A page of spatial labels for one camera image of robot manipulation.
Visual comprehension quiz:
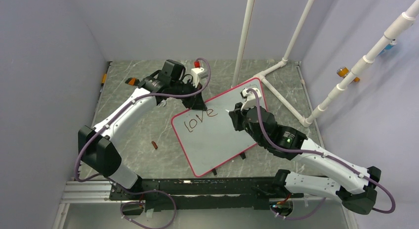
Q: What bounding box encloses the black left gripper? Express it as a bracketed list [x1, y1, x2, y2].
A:
[170, 79, 206, 110]

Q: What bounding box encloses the pink framed whiteboard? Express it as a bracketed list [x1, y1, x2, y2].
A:
[171, 78, 264, 177]

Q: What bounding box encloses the brown marker cap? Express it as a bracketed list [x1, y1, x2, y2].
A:
[151, 141, 158, 150]

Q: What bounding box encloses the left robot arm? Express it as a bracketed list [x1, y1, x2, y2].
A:
[74, 58, 211, 199]

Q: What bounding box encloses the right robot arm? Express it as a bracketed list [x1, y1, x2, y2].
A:
[228, 103, 381, 215]

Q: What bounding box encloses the orange black tool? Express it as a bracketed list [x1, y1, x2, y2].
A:
[125, 78, 140, 86]

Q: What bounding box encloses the yellow black screwdriver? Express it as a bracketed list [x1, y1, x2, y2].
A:
[100, 61, 112, 93]

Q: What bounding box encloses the white PVC pipe right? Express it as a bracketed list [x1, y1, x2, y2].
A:
[300, 0, 419, 127]

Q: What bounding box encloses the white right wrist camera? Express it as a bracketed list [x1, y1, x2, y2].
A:
[241, 88, 263, 111]

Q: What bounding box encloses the white PVC pipe frame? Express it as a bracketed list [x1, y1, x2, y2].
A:
[231, 0, 315, 128]

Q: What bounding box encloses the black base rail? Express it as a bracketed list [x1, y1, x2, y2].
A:
[109, 177, 304, 212]

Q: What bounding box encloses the orange wall knob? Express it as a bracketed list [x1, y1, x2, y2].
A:
[336, 67, 360, 83]

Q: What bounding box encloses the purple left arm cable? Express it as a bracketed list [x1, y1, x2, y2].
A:
[73, 57, 212, 183]

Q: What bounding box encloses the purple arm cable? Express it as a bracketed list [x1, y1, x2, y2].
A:
[73, 57, 212, 183]
[245, 88, 396, 221]

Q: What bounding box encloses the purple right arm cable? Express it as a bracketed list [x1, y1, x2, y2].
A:
[245, 88, 396, 221]

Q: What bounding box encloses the blue wall clip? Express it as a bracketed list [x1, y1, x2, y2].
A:
[379, 39, 397, 55]

